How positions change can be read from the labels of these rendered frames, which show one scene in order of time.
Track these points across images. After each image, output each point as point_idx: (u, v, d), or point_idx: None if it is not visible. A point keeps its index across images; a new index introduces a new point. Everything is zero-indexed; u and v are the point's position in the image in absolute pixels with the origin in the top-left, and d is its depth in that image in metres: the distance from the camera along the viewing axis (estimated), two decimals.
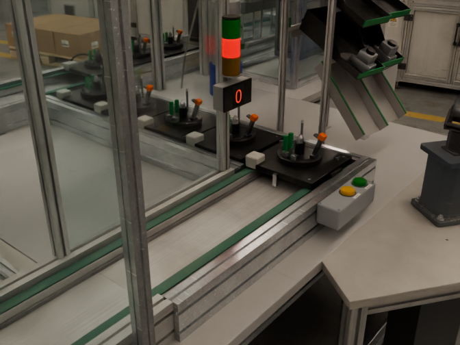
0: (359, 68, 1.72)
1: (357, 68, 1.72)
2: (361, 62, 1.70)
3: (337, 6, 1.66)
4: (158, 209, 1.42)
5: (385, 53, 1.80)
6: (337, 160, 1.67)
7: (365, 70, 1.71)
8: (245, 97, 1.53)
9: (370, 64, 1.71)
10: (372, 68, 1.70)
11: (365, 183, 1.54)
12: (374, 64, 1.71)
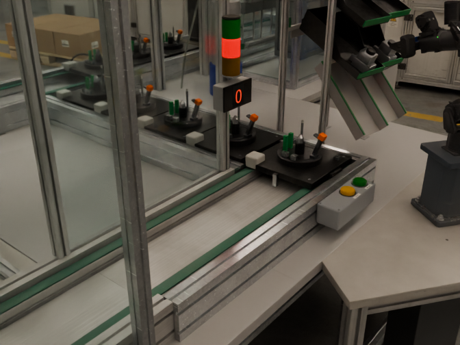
0: (359, 68, 1.72)
1: (357, 68, 1.72)
2: (361, 62, 1.70)
3: (337, 6, 1.66)
4: (158, 209, 1.42)
5: (385, 53, 1.80)
6: (337, 160, 1.67)
7: (365, 70, 1.71)
8: (245, 97, 1.53)
9: (370, 64, 1.71)
10: (372, 68, 1.70)
11: (365, 183, 1.54)
12: (374, 65, 1.71)
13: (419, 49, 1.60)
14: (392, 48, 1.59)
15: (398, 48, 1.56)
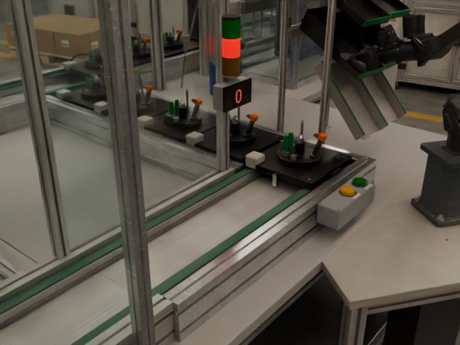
0: (359, 68, 1.72)
1: (357, 68, 1.72)
2: (361, 62, 1.70)
3: (337, 6, 1.66)
4: (158, 209, 1.42)
5: None
6: (337, 160, 1.67)
7: (365, 70, 1.71)
8: (245, 97, 1.53)
9: None
10: None
11: (365, 183, 1.54)
12: None
13: None
14: (358, 59, 1.70)
15: (364, 59, 1.68)
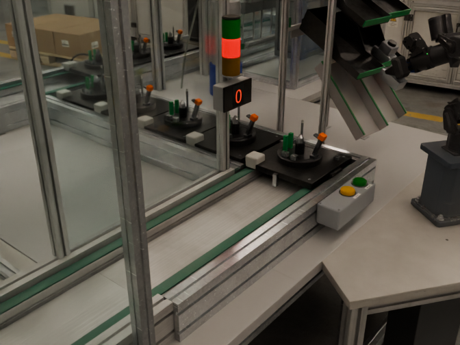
0: (388, 83, 1.65)
1: (387, 83, 1.65)
2: (391, 77, 1.64)
3: (337, 6, 1.66)
4: (158, 209, 1.42)
5: (385, 53, 1.80)
6: (337, 160, 1.67)
7: (395, 86, 1.63)
8: (245, 97, 1.53)
9: (400, 80, 1.64)
10: (402, 83, 1.63)
11: (365, 183, 1.54)
12: (404, 81, 1.64)
13: (412, 72, 1.63)
14: (388, 73, 1.63)
15: (394, 72, 1.61)
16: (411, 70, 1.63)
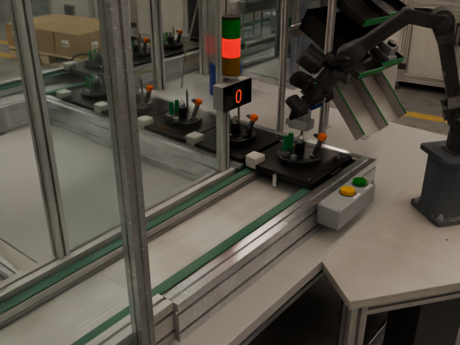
0: (297, 127, 1.62)
1: (296, 128, 1.62)
2: (297, 120, 1.61)
3: (337, 6, 1.66)
4: (158, 209, 1.42)
5: (385, 53, 1.80)
6: (337, 160, 1.67)
7: (304, 127, 1.60)
8: (245, 97, 1.53)
9: (307, 120, 1.61)
10: (309, 122, 1.60)
11: (365, 183, 1.54)
12: (311, 119, 1.61)
13: (314, 109, 1.61)
14: (292, 118, 1.61)
15: (296, 114, 1.58)
16: (312, 107, 1.62)
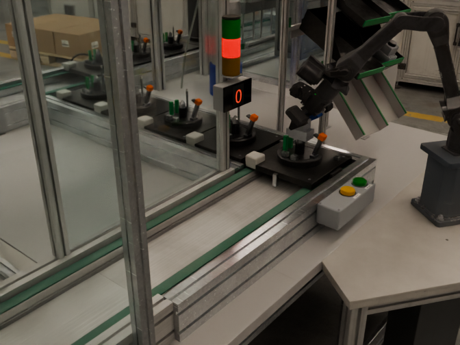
0: (297, 137, 1.63)
1: (296, 138, 1.64)
2: (297, 131, 1.62)
3: (337, 6, 1.66)
4: (158, 209, 1.42)
5: (385, 53, 1.80)
6: (337, 160, 1.67)
7: (304, 137, 1.62)
8: (245, 97, 1.53)
9: (307, 130, 1.62)
10: (309, 133, 1.62)
11: (365, 183, 1.54)
12: (311, 129, 1.63)
13: (314, 119, 1.63)
14: (292, 128, 1.62)
15: None
16: (312, 118, 1.63)
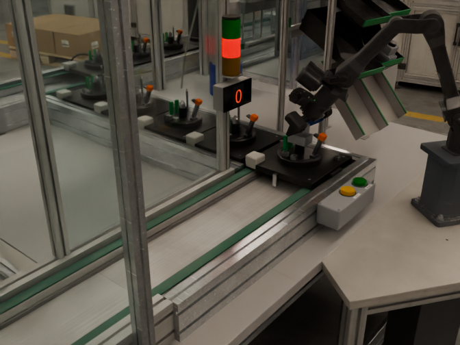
0: (296, 142, 1.64)
1: (294, 142, 1.64)
2: (296, 135, 1.63)
3: (337, 6, 1.66)
4: (158, 209, 1.42)
5: (385, 53, 1.80)
6: (337, 160, 1.67)
7: (302, 142, 1.62)
8: (245, 97, 1.53)
9: (305, 135, 1.63)
10: (308, 137, 1.62)
11: (365, 183, 1.54)
12: (309, 134, 1.63)
13: (315, 124, 1.64)
14: (289, 134, 1.62)
15: (294, 131, 1.60)
16: (313, 122, 1.65)
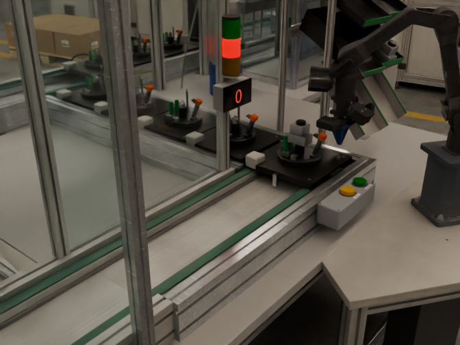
0: (296, 142, 1.64)
1: (294, 142, 1.64)
2: (296, 135, 1.63)
3: (337, 6, 1.66)
4: (158, 209, 1.42)
5: (385, 53, 1.80)
6: (337, 160, 1.67)
7: (302, 142, 1.62)
8: (245, 97, 1.53)
9: (305, 135, 1.63)
10: (308, 137, 1.62)
11: (365, 183, 1.54)
12: (309, 134, 1.63)
13: None
14: (339, 138, 1.57)
15: None
16: None
